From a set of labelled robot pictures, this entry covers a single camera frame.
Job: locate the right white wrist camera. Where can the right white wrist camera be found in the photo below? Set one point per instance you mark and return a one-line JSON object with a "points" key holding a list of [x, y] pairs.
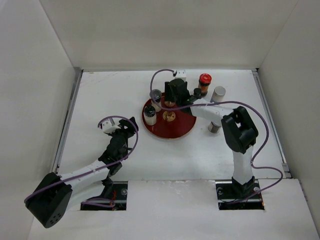
{"points": [[180, 74]]}

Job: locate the black knob cap salt bottle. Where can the black knob cap salt bottle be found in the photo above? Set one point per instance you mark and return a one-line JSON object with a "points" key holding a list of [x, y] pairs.
{"points": [[150, 115]]}

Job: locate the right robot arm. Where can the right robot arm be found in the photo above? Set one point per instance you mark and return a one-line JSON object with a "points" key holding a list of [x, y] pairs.
{"points": [[239, 130]]}

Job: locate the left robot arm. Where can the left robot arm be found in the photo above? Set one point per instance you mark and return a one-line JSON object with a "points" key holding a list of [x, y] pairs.
{"points": [[88, 186]]}

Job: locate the red lid chili sauce jar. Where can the red lid chili sauce jar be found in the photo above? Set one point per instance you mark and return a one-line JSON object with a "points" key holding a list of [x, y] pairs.
{"points": [[204, 81]]}

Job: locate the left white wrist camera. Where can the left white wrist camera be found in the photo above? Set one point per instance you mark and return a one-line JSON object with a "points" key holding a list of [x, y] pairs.
{"points": [[108, 126]]}

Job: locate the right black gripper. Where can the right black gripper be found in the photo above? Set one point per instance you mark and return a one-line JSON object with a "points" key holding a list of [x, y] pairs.
{"points": [[168, 92]]}

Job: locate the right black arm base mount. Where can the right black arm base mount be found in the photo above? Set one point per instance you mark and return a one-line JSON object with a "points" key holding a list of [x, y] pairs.
{"points": [[234, 196]]}

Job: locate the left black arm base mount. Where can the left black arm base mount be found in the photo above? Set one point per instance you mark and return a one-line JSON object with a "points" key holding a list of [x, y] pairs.
{"points": [[112, 198]]}

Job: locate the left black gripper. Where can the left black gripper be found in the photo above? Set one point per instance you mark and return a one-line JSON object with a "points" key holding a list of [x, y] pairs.
{"points": [[130, 130]]}

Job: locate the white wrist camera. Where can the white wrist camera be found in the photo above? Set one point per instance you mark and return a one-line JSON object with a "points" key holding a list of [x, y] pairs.
{"points": [[180, 74], [108, 126]]}

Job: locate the tall silver lid jar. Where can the tall silver lid jar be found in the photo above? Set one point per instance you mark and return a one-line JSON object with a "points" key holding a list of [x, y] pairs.
{"points": [[218, 94]]}

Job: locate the red round tray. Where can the red round tray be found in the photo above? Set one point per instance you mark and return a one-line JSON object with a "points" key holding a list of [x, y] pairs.
{"points": [[168, 124]]}

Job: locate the clear cap salt grinder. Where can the clear cap salt grinder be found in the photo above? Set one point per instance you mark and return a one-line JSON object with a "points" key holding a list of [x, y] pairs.
{"points": [[155, 96]]}

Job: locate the small black cap spice bottle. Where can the small black cap spice bottle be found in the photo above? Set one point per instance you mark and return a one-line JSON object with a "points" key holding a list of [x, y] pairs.
{"points": [[197, 93]]}

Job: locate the pink lid spice jar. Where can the pink lid spice jar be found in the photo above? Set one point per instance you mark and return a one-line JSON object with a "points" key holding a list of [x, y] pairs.
{"points": [[169, 104]]}

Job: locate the white blue lid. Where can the white blue lid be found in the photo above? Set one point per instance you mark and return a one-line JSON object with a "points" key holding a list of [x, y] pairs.
{"points": [[213, 128]]}

